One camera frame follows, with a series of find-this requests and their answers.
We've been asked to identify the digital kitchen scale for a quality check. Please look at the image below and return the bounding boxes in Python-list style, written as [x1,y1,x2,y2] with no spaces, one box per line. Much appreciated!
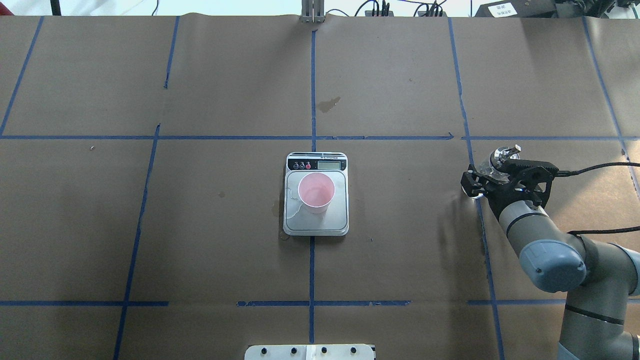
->
[282,152,350,237]

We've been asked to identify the aluminium frame post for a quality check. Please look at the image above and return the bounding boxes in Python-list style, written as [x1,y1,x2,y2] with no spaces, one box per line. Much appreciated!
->
[299,0,326,24]

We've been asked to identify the white pedestal column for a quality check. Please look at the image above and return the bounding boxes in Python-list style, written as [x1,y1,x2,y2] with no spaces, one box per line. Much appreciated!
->
[244,343,377,360]

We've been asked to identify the glass sauce dispenser bottle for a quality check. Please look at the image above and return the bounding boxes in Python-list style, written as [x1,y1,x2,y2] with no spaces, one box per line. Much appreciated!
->
[467,145,522,183]

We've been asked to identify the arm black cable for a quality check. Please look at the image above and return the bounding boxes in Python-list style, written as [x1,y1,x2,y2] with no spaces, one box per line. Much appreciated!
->
[555,161,640,237]

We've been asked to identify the pink plastic cup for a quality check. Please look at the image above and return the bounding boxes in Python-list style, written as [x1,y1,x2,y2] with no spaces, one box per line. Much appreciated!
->
[297,172,336,214]

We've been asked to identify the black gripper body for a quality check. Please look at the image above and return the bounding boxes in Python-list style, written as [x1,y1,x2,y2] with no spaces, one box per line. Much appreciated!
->
[482,175,543,219]

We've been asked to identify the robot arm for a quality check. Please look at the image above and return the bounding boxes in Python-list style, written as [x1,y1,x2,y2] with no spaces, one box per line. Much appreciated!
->
[461,166,639,360]

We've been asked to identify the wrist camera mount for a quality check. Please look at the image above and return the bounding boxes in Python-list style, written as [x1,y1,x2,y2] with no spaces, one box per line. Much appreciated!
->
[499,158,559,208]

